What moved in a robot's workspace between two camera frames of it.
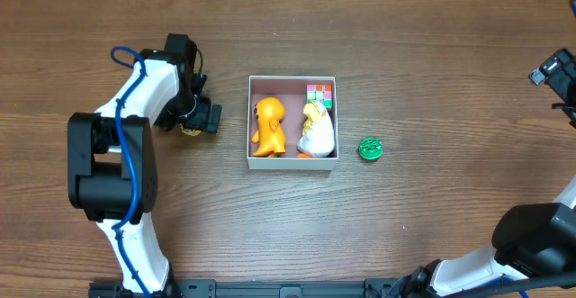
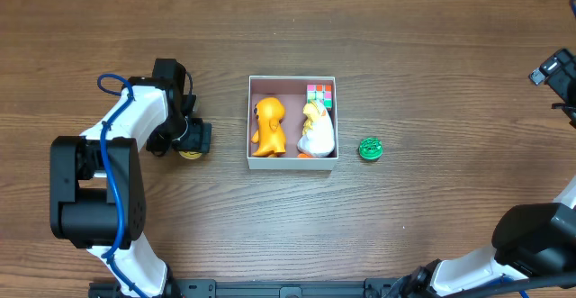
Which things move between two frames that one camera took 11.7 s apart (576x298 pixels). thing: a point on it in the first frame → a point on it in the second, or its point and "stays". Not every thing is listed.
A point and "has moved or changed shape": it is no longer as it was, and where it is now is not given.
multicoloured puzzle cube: x=320 y=92 stays
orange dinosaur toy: x=270 y=135 stays
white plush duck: x=319 y=139 stays
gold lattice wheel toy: x=190 y=131 has moved or changed shape
